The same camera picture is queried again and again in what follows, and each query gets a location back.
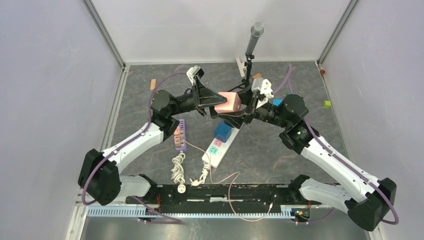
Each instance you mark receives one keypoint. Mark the brown charger plug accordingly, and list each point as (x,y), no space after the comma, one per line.
(179,141)

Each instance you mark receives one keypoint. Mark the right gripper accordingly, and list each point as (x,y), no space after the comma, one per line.
(234,118)

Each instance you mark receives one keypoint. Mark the wooden block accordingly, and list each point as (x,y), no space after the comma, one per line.
(153,84)
(256,76)

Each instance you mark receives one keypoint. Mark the upper wooden block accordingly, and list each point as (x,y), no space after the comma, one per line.
(256,76)

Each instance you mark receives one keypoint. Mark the black tripod stand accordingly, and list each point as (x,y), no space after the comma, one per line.
(245,85)

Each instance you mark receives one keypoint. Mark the white multicolour power strip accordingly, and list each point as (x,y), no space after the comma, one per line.
(217,150)

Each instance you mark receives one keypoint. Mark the white bracket piece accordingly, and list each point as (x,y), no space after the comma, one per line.
(242,67)

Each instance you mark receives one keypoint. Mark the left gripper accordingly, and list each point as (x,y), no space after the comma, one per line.
(203,96)

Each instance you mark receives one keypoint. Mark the blue flat adapter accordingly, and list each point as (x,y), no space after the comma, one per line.
(277,102)

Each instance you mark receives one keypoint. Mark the purple USB power strip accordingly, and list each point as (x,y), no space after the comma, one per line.
(183,134)

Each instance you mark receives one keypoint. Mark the small green cube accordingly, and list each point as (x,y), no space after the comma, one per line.
(327,104)

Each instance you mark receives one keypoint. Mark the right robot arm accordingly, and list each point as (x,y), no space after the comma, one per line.
(366,199)

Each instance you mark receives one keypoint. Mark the left wooden block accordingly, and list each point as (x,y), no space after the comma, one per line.
(153,84)

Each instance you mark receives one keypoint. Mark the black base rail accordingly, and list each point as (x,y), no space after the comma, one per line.
(223,198)

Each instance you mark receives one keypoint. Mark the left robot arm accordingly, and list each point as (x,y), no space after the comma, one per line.
(100,176)

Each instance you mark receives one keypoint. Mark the grey microphone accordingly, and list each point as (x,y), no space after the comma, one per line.
(256,31)

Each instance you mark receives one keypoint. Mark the blue cube socket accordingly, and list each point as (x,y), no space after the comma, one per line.
(222,132)

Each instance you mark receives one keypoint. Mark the pink cube socket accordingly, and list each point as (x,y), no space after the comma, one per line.
(232,104)

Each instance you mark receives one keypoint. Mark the pink charger plug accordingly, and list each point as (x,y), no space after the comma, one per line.
(177,131)

